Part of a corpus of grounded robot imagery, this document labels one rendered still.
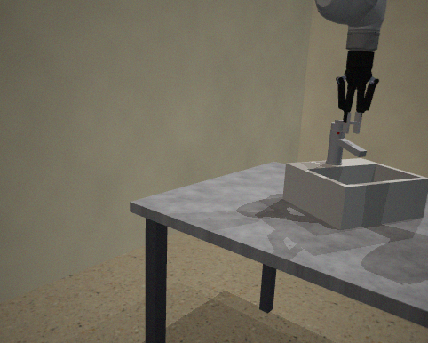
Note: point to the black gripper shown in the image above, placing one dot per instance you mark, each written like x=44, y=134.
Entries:
x=358, y=74

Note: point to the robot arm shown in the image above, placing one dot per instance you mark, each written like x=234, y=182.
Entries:
x=364, y=19

